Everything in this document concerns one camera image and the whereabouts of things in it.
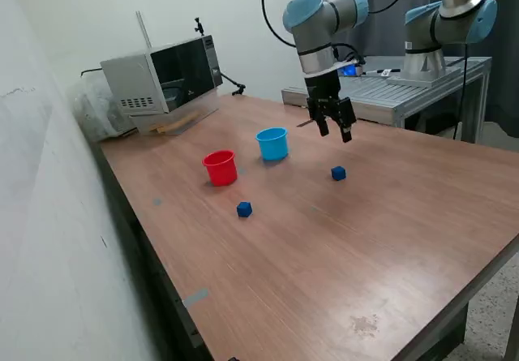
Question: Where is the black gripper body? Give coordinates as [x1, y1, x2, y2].
[304, 71, 345, 114]

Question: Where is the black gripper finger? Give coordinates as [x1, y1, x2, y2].
[307, 101, 329, 137]
[332, 97, 358, 144]

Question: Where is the aluminium slotted robot stand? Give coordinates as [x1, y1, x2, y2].
[281, 55, 493, 143]

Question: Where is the blue plastic cup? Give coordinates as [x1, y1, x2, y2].
[255, 127, 290, 162]

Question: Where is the aluminium robot mounting plate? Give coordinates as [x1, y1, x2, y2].
[387, 67, 462, 89]

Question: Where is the red plastic cup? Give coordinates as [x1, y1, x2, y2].
[202, 149, 239, 187]

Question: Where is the light wooden stick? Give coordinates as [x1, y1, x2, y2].
[160, 111, 199, 134]

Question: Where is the dark grey curtain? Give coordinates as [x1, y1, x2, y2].
[315, 0, 519, 139]

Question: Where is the thin metal rod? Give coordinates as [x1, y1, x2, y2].
[135, 11, 152, 49]

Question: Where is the silver microwave oven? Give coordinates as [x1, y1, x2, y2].
[100, 34, 224, 115]

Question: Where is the large grey tape strip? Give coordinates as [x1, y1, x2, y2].
[182, 288, 210, 309]

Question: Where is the clear plastic bag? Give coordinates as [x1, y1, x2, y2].
[66, 71, 139, 143]

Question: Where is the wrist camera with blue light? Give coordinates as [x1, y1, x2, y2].
[338, 58, 366, 77]

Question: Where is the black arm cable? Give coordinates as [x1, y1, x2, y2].
[261, 0, 421, 74]

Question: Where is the black hanging cable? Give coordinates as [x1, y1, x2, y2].
[453, 42, 472, 141]

